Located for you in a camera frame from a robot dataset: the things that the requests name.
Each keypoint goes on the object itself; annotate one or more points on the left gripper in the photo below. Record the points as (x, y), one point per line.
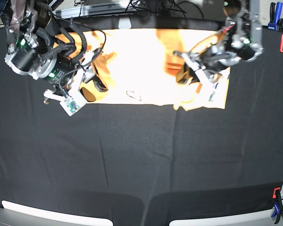
(204, 65)

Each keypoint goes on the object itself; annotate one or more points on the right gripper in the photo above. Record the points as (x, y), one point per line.
(58, 70)

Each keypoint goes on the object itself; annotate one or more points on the yellow t-shirt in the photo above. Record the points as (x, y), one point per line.
(139, 68)

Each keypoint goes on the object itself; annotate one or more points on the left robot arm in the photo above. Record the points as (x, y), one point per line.
(240, 39)

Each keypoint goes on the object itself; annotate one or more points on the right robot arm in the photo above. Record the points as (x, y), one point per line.
(40, 47)

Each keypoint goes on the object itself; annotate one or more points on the grey tag on cloth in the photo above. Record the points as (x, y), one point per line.
(124, 23)

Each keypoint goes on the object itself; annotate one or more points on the blue clamp top right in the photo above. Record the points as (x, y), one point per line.
(275, 16)

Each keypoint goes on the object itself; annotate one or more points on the black table cloth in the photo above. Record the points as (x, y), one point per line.
(145, 165)

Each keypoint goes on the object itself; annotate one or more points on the red blue clamp bottom right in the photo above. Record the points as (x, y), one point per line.
(277, 205)

